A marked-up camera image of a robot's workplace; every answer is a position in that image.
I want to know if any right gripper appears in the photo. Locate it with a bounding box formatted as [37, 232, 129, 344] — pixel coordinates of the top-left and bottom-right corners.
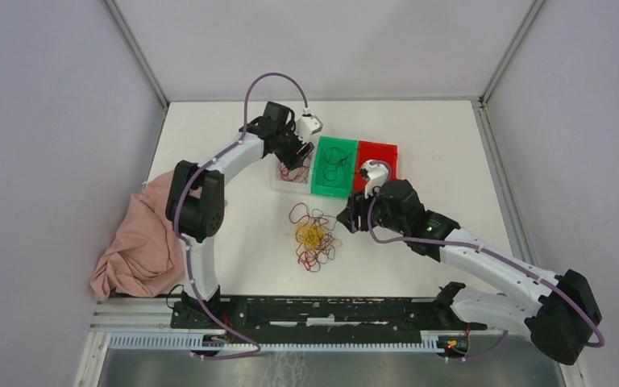
[335, 181, 407, 235]

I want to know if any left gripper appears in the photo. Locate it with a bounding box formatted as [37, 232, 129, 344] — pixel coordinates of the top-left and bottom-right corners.
[275, 119, 316, 172]

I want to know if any black thin cable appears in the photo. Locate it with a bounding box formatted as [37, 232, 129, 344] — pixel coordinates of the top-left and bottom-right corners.
[322, 146, 355, 186]

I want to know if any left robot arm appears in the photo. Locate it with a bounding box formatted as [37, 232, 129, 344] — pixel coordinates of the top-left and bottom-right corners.
[165, 102, 323, 328]

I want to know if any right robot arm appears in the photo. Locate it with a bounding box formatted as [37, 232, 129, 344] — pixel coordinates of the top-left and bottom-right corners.
[337, 180, 605, 365]

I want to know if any clear plastic tray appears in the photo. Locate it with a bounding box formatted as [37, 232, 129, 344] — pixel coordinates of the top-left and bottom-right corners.
[271, 156, 314, 194]

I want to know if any green plastic tray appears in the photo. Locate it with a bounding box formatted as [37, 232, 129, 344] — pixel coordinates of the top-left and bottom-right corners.
[311, 136, 358, 198]

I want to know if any red plastic tray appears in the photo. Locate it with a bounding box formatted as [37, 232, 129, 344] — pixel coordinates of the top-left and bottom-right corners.
[351, 139, 399, 194]

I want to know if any pink cloth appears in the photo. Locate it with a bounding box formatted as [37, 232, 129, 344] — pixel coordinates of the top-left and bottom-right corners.
[89, 170, 185, 301]

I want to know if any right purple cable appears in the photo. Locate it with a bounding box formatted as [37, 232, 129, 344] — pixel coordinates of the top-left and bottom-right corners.
[367, 160, 606, 363]

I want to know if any purple cable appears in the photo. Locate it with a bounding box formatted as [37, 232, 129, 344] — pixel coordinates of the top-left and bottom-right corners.
[367, 160, 606, 363]
[172, 72, 310, 361]

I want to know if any yellow thin cable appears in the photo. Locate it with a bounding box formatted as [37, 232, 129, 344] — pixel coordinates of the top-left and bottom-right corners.
[294, 219, 337, 253]

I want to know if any tangled cable pile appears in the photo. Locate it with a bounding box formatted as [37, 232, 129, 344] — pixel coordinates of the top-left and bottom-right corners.
[288, 202, 343, 273]

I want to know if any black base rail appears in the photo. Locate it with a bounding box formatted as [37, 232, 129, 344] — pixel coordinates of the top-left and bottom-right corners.
[169, 294, 486, 344]

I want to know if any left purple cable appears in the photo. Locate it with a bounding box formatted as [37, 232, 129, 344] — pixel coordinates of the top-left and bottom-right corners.
[172, 72, 310, 361]

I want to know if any white cable duct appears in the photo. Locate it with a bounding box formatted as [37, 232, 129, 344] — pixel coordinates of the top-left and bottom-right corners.
[108, 332, 443, 354]

